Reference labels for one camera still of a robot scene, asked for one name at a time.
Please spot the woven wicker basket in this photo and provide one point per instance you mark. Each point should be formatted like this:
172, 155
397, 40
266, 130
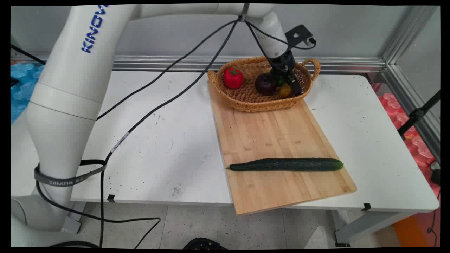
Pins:
253, 100

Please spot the blue foam mat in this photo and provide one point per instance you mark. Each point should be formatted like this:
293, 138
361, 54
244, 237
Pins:
23, 84

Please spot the dark purple toy eggplant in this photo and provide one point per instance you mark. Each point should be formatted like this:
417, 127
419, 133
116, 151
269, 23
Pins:
265, 85

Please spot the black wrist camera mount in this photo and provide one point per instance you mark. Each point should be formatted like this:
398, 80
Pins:
299, 35

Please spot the red toy bell pepper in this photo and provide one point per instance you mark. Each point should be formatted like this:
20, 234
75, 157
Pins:
233, 78

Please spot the small yellow toy fruit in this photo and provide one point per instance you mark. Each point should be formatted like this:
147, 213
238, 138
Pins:
285, 91

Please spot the small black table clip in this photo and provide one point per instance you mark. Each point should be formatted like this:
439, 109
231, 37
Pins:
366, 207
111, 198

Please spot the bamboo cutting board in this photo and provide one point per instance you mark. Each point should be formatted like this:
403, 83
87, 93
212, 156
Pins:
277, 140

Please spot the dark green cucumber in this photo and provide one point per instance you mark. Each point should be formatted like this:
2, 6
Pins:
284, 164

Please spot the horizontal aluminium frame rail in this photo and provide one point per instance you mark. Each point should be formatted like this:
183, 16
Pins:
175, 63

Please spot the aluminium frame corner post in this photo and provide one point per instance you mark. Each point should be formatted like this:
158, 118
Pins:
407, 70

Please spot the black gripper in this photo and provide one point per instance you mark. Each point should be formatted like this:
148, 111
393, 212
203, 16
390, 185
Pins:
282, 64

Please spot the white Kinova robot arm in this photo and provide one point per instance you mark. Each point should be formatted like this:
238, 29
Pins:
70, 88

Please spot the grey table leg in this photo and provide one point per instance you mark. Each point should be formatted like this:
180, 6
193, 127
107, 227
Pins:
369, 226

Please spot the red foam mat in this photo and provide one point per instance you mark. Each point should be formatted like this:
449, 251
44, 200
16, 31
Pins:
418, 144

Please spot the black tripod stand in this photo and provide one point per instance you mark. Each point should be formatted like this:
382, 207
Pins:
416, 114

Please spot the black round object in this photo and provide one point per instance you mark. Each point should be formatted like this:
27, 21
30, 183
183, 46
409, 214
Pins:
204, 244

